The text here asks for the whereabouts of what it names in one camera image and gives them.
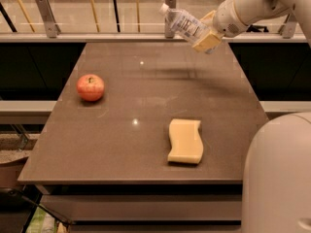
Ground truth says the middle metal railing bracket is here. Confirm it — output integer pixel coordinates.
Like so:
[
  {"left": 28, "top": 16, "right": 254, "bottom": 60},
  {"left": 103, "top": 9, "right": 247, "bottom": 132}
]
[{"left": 164, "top": 0, "right": 177, "bottom": 39}]

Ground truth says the metal railing bracket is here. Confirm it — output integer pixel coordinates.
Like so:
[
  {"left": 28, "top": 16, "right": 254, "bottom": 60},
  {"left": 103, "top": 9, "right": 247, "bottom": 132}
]
[
  {"left": 279, "top": 14, "right": 297, "bottom": 39},
  {"left": 35, "top": 0, "right": 60, "bottom": 38},
  {"left": 164, "top": 0, "right": 177, "bottom": 39}
]

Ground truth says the right metal railing bracket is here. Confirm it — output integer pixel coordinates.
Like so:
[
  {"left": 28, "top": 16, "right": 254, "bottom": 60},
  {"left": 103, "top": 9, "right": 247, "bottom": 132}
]
[{"left": 279, "top": 14, "right": 297, "bottom": 39}]

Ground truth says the grey table drawer base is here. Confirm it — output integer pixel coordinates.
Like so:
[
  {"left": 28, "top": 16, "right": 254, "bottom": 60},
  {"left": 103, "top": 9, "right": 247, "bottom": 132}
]
[{"left": 41, "top": 184, "right": 242, "bottom": 233}]

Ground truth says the red apple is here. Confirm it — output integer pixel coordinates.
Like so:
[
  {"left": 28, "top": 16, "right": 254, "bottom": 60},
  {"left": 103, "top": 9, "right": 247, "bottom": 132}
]
[{"left": 76, "top": 74, "right": 105, "bottom": 102}]

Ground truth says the left metal railing bracket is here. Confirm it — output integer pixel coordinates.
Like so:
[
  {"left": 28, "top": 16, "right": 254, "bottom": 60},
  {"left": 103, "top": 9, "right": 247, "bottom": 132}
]
[{"left": 35, "top": 0, "right": 60, "bottom": 38}]

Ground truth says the yellow wavy sponge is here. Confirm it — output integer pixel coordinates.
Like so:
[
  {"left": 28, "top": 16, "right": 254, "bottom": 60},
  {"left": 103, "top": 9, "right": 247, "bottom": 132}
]
[{"left": 167, "top": 118, "right": 203, "bottom": 164}]

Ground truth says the metal railing bar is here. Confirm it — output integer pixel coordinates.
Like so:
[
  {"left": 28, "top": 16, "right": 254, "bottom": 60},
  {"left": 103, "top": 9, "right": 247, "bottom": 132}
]
[{"left": 0, "top": 33, "right": 307, "bottom": 43}]

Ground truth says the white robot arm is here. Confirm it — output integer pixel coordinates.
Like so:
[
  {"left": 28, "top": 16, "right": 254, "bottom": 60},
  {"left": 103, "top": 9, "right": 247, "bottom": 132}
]
[{"left": 195, "top": 0, "right": 311, "bottom": 233}]

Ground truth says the clear blue-labelled plastic bottle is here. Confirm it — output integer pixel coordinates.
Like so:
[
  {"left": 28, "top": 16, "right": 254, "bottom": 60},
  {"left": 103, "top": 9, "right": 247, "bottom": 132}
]
[{"left": 159, "top": 3, "right": 217, "bottom": 52}]

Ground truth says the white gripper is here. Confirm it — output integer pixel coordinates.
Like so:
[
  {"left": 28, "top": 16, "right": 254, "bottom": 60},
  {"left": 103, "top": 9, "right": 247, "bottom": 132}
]
[{"left": 192, "top": 0, "right": 248, "bottom": 52}]

